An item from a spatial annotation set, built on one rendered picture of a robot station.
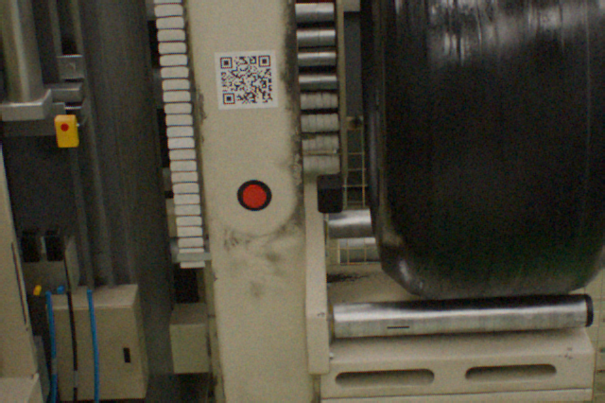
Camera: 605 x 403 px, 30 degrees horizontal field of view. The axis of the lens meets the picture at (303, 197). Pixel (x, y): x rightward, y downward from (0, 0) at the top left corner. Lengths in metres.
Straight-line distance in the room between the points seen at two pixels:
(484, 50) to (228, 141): 0.38
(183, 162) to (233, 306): 0.22
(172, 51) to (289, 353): 0.46
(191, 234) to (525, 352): 0.46
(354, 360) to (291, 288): 0.14
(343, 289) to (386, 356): 0.29
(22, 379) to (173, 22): 0.48
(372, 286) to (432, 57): 0.62
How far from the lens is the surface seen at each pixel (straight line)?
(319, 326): 1.46
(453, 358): 1.52
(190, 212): 1.53
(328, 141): 1.91
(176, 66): 1.45
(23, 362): 1.47
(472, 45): 1.25
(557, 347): 1.55
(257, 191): 1.49
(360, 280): 1.81
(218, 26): 1.42
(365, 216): 1.75
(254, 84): 1.44
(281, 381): 1.64
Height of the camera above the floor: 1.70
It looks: 25 degrees down
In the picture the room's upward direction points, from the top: 3 degrees counter-clockwise
